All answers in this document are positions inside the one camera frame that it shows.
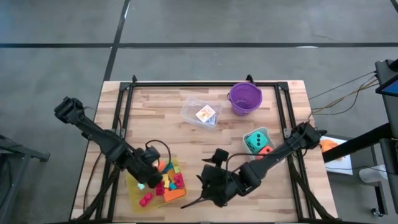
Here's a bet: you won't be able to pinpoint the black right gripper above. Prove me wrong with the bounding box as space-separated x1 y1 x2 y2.
180 164 245 210

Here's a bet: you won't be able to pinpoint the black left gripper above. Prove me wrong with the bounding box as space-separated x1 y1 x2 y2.
129 154 164 190

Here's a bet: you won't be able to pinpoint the orange foam shapes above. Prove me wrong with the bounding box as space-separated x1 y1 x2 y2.
163 187 188 203

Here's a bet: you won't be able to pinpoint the yellow translucent plastic bin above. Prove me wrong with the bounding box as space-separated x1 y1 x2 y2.
125 157 188 215

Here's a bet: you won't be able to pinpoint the clear plastic container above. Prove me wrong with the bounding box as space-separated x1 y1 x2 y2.
180 96 223 130

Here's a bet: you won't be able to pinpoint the blue playing card box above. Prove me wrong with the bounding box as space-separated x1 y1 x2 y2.
205 113 218 127

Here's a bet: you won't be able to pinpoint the white plastic bin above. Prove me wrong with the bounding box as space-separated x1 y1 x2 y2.
242 126 286 166

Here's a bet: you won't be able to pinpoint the teal foam dice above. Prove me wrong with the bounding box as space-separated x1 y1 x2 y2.
245 131 269 154

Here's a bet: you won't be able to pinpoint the white-rimmed orange square box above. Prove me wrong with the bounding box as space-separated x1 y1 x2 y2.
195 105 217 123

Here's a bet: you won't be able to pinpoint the orange foam dice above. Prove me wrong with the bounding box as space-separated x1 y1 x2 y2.
256 145 275 160

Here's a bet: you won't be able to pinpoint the purple monster-face bucket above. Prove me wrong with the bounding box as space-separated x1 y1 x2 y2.
228 82 264 117

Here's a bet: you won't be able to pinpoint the black metal stand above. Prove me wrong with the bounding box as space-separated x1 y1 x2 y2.
0 133 50 224

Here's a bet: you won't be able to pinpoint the orange object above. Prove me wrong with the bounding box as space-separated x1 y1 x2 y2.
320 139 343 160

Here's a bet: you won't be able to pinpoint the white paper sheet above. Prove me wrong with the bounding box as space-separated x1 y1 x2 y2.
319 136 354 176

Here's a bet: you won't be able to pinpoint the black metal beam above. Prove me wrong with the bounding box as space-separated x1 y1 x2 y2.
322 123 398 164

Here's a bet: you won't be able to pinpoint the black monitor with blue screen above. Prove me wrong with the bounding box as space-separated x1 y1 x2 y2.
374 58 398 139

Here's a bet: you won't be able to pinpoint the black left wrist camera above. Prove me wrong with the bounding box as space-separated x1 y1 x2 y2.
144 146 162 162

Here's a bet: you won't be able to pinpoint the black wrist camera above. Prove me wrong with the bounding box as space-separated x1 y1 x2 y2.
201 148 230 168
144 146 162 162

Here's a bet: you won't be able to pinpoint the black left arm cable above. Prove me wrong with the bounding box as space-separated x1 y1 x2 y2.
145 139 173 167

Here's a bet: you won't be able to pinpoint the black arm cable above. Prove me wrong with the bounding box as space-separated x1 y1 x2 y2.
225 151 268 174
145 139 173 167

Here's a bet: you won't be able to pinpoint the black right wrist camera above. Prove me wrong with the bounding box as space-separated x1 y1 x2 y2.
201 148 230 168

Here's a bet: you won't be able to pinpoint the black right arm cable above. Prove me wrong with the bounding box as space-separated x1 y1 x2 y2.
225 151 268 174

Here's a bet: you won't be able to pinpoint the black aluminium rig frame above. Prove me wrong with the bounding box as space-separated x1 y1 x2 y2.
70 74 340 224

